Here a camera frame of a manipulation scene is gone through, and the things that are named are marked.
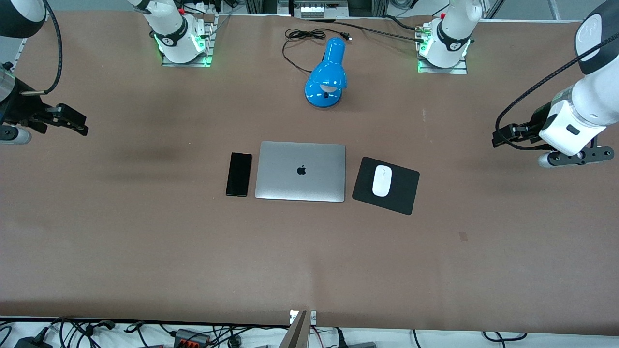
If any white computer mouse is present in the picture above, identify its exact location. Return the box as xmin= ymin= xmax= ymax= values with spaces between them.
xmin=371 ymin=164 xmax=393 ymax=198

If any black smartphone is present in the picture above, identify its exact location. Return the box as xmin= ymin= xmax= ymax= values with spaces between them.
xmin=225 ymin=152 xmax=253 ymax=198

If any black mouse pad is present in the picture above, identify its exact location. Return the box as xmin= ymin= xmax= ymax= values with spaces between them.
xmin=352 ymin=156 xmax=421 ymax=216

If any blue desk lamp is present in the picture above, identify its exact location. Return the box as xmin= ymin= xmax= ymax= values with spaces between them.
xmin=304 ymin=37 xmax=348 ymax=109

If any black power adapter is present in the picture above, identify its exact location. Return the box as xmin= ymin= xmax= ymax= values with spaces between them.
xmin=14 ymin=335 xmax=53 ymax=348

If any silver closed laptop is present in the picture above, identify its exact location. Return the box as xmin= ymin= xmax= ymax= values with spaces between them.
xmin=254 ymin=141 xmax=347 ymax=203

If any white power strip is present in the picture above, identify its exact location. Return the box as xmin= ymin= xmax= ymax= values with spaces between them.
xmin=294 ymin=3 xmax=335 ymax=19

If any grey orange connector block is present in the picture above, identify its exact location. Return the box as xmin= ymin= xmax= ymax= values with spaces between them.
xmin=173 ymin=328 xmax=212 ymax=347

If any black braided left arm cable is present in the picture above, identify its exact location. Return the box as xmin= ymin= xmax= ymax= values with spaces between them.
xmin=494 ymin=36 xmax=619 ymax=151

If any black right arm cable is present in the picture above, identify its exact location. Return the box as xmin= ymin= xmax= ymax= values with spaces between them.
xmin=19 ymin=0 xmax=64 ymax=96

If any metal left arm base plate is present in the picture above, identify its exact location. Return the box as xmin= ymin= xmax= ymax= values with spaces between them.
xmin=416 ymin=23 xmax=469 ymax=75

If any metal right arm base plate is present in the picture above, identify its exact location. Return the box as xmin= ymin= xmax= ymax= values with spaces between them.
xmin=161 ymin=14 xmax=216 ymax=68

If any thick black base cable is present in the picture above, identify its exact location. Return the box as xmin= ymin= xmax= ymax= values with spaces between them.
xmin=302 ymin=16 xmax=427 ymax=45

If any black looped floor cable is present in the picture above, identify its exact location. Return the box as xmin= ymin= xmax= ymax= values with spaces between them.
xmin=481 ymin=331 xmax=529 ymax=342

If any black lamp power cord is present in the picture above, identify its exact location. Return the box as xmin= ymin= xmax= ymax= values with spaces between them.
xmin=281 ymin=28 xmax=353 ymax=74

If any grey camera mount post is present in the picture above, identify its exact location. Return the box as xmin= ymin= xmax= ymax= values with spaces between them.
xmin=289 ymin=309 xmax=318 ymax=348

